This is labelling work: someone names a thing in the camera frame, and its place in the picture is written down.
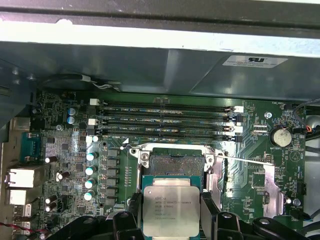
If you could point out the silver CPU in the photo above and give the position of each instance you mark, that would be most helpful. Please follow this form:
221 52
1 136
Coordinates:
170 200

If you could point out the round coin battery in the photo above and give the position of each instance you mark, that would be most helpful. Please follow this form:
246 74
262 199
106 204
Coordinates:
282 137

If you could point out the white case label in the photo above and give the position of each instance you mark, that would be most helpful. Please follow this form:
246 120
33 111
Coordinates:
255 62

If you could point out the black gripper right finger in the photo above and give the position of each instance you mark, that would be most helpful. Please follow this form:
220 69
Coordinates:
210 220

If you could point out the metal socket cover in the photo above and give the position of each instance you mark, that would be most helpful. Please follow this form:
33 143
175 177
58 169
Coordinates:
273 185

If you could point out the black RAM slot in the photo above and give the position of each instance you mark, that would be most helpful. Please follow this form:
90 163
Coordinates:
187 116
187 126
187 136
187 106

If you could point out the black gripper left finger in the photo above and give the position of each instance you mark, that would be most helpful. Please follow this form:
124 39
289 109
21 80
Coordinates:
125 225

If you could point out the black internal speaker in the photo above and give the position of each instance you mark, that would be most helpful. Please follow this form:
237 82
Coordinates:
63 81

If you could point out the silver board screw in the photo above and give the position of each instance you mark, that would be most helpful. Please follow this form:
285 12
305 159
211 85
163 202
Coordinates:
268 115
59 127

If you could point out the teal serial port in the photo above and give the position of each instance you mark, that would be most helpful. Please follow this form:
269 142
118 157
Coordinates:
32 147

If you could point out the silver port block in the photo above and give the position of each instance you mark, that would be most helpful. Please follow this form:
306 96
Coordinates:
21 178
17 200

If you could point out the black PC case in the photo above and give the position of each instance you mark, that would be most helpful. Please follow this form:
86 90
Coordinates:
125 70

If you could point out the green motherboard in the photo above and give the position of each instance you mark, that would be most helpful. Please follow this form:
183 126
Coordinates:
252 150

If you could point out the CPU socket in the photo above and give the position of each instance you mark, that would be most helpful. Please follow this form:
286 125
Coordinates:
175 162

